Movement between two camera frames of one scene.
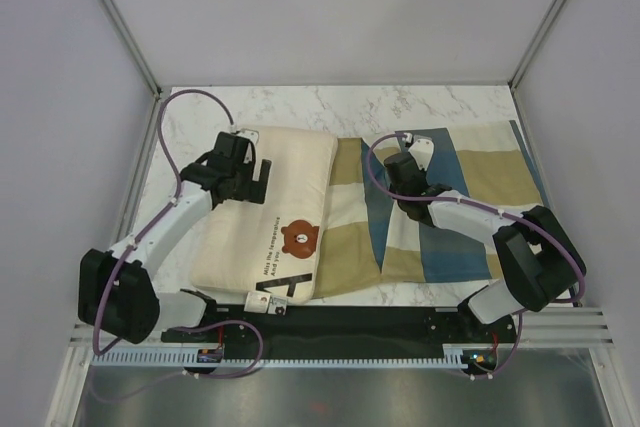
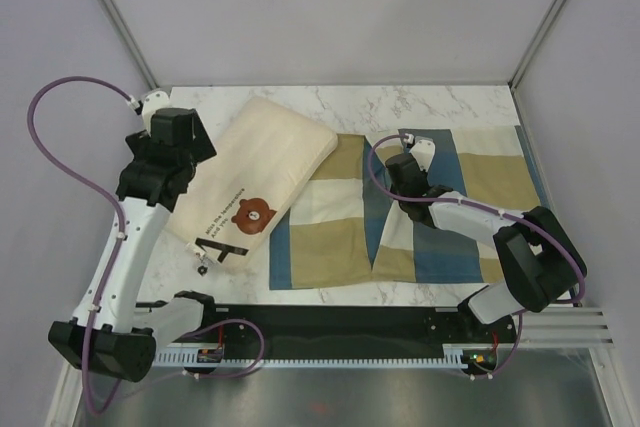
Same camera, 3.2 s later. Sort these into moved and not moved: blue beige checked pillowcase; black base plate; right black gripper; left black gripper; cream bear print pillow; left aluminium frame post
Moved: blue beige checked pillowcase; left black gripper; cream bear print pillow
Not moved: left aluminium frame post; black base plate; right black gripper
